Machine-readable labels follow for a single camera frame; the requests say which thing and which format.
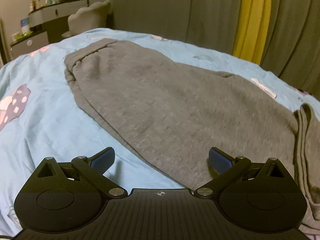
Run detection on grey sweatpants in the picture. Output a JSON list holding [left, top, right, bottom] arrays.
[[65, 38, 319, 234]]

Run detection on light blue patterned bedsheet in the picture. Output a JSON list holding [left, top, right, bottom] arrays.
[[1, 28, 319, 237]]

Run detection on grey dressing table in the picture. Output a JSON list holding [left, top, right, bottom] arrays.
[[10, 0, 105, 59]]

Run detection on grey and yellow curtain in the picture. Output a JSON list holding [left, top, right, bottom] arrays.
[[111, 0, 319, 97]]

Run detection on grey shell-back chair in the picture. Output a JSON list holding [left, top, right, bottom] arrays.
[[61, 0, 111, 38]]

